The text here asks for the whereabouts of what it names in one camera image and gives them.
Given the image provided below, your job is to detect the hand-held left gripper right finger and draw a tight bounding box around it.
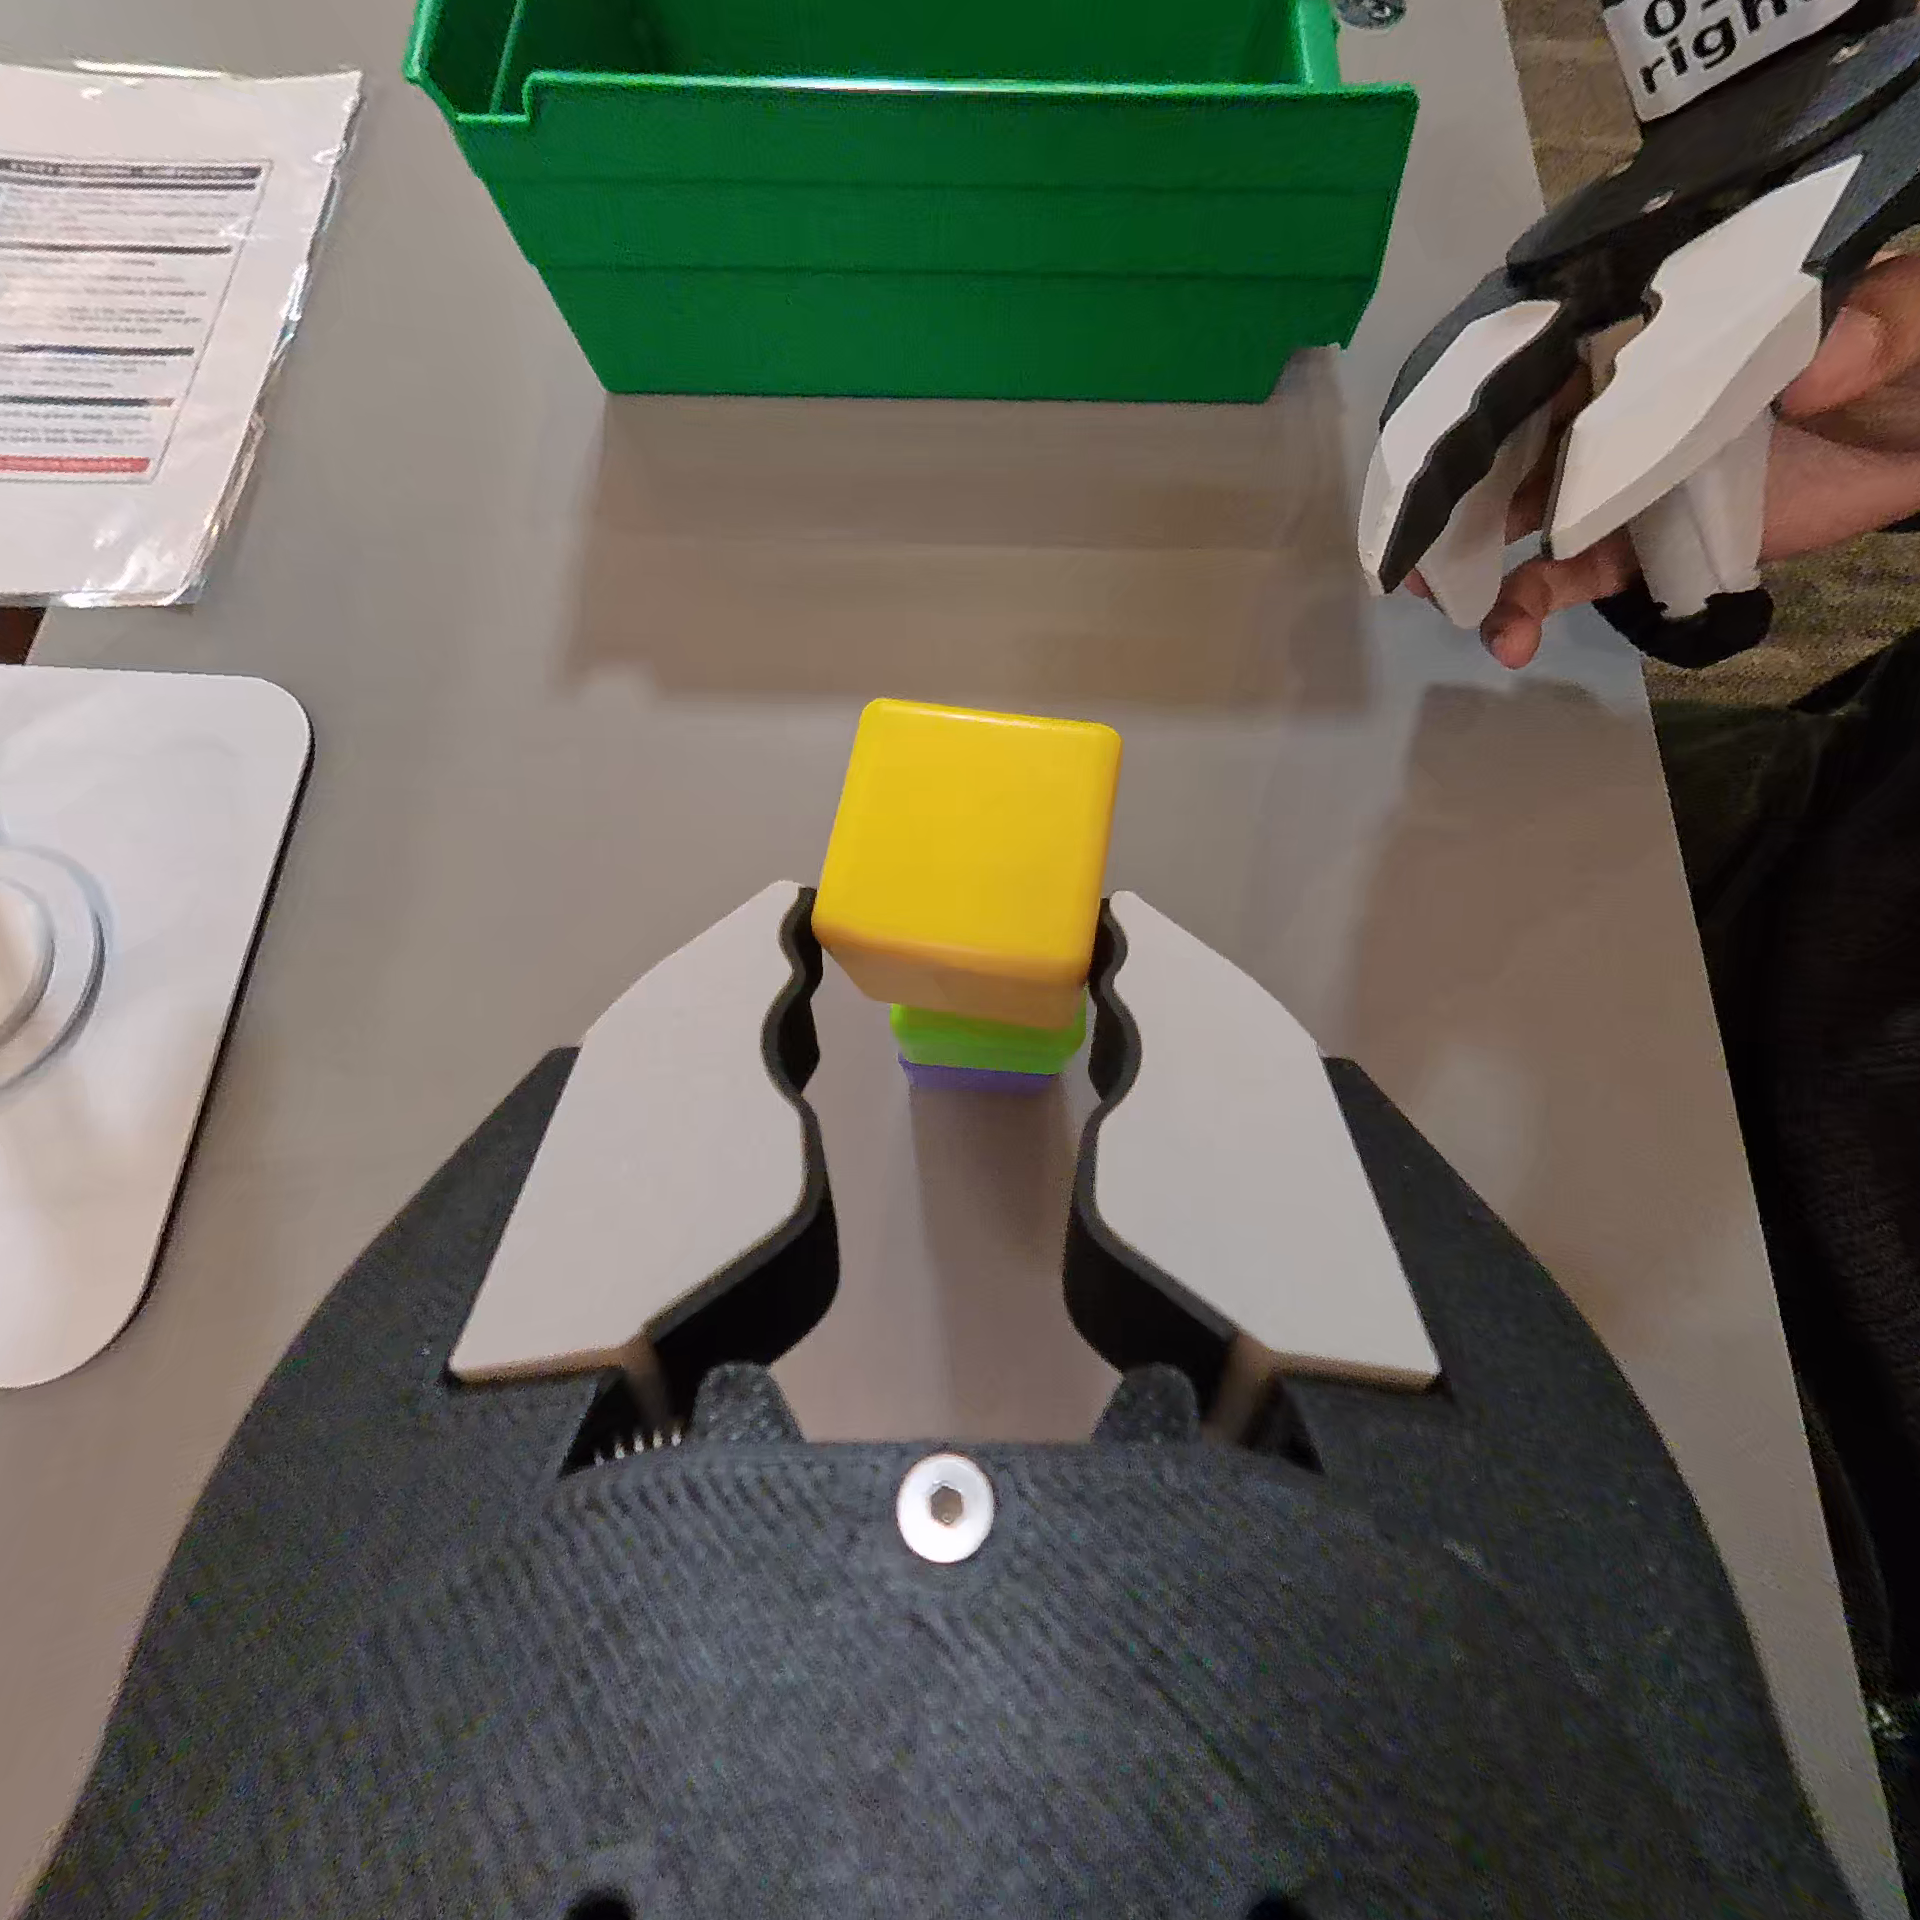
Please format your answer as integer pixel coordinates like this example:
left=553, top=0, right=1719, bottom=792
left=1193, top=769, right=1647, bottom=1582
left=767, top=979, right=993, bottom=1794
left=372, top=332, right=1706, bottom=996
left=1062, top=892, right=1444, bottom=1443

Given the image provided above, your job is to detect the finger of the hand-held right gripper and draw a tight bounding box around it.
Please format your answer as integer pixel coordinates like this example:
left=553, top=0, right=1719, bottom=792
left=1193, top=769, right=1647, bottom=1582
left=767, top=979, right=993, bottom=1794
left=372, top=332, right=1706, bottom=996
left=1542, top=152, right=1864, bottom=560
left=1358, top=277, right=1593, bottom=632

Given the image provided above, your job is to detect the grey desk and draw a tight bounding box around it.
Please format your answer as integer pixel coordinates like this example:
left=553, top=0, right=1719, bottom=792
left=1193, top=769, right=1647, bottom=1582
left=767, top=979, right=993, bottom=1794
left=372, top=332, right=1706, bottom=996
left=0, top=0, right=1907, bottom=1920

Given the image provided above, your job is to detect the laminated paper sheet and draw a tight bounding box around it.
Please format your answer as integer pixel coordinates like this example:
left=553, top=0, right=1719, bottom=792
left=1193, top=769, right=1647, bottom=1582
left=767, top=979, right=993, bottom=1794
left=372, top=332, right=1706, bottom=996
left=0, top=62, right=365, bottom=611

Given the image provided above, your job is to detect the lime green cube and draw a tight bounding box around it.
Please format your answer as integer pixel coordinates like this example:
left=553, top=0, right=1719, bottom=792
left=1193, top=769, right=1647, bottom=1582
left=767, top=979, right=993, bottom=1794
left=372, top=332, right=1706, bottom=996
left=887, top=996, right=1089, bottom=1077

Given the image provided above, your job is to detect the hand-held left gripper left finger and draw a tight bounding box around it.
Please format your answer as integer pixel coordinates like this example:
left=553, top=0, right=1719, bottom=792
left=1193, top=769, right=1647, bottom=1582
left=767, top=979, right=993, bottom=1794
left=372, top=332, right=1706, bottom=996
left=450, top=880, right=842, bottom=1428

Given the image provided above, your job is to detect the green plastic bin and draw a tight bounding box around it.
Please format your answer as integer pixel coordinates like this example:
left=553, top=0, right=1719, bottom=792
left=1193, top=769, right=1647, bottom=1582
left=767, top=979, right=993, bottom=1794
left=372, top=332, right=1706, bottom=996
left=400, top=0, right=1420, bottom=405

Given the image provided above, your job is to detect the yellow cube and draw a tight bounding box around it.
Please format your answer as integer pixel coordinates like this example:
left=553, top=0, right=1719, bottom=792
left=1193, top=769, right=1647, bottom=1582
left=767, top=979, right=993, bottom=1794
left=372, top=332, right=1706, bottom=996
left=808, top=695, right=1123, bottom=1027

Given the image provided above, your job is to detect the person's dark clothing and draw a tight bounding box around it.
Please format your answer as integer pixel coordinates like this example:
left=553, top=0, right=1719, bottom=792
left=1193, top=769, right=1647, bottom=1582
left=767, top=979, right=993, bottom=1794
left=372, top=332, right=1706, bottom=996
left=1649, top=637, right=1920, bottom=1699

